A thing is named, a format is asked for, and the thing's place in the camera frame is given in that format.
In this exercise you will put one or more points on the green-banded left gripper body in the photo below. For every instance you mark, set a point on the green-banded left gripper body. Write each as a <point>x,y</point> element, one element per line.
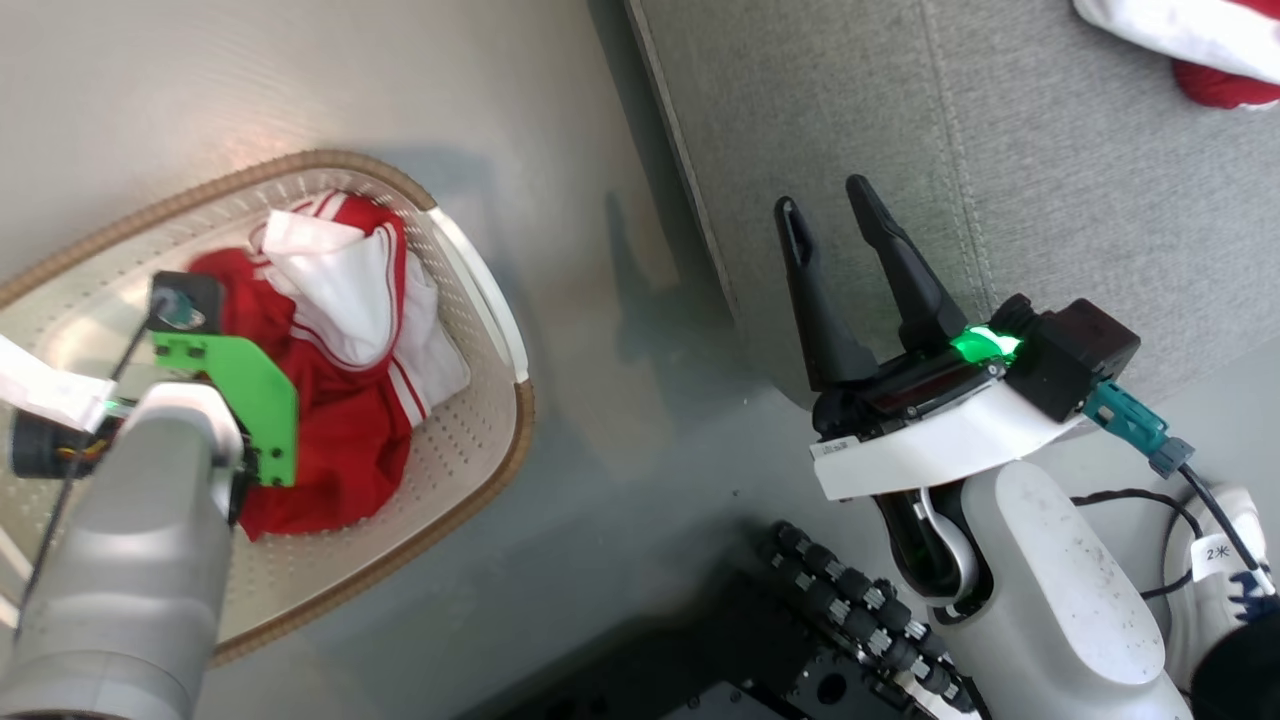
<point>255,400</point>

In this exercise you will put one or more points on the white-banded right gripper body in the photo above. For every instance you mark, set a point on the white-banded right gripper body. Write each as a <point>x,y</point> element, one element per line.
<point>930,440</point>

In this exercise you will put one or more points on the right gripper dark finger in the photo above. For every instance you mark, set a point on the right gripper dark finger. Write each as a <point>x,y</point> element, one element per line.
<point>820,310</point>
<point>915,285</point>

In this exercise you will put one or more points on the red garment with white stripes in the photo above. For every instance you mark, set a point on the red garment with white stripes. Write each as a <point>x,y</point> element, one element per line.
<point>345,450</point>

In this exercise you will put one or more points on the white garment with red trim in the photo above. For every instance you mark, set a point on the white garment with red trim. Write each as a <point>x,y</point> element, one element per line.
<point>345,290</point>

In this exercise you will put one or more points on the red and white sports garment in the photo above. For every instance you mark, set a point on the red and white sports garment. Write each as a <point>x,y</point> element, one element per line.
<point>1200,40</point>

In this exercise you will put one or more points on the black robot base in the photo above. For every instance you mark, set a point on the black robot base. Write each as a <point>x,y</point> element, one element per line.
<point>720,650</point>

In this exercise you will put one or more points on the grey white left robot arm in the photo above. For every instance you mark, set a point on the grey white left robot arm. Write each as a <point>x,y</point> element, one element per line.
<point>120,560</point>

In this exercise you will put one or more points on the grey fabric sofa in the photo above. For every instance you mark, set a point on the grey fabric sofa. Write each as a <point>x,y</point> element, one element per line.
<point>1050,150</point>

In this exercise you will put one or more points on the cream perforated laundry basket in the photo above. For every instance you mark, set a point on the cream perforated laundry basket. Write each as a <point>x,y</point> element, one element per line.
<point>470,460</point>

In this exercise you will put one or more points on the white sneaker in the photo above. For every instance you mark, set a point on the white sneaker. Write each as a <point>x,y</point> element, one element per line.
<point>1215,620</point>

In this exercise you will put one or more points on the dark trouser leg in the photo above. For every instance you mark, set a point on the dark trouser leg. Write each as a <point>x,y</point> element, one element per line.
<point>1245,670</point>

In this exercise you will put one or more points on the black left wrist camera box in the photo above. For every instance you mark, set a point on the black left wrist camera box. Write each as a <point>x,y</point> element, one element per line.
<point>190,300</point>

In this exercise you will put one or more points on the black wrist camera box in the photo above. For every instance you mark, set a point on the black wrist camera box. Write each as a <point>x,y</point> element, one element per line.
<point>190,300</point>
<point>1080,355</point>

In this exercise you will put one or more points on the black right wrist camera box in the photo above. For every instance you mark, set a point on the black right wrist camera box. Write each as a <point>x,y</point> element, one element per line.
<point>1080,355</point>

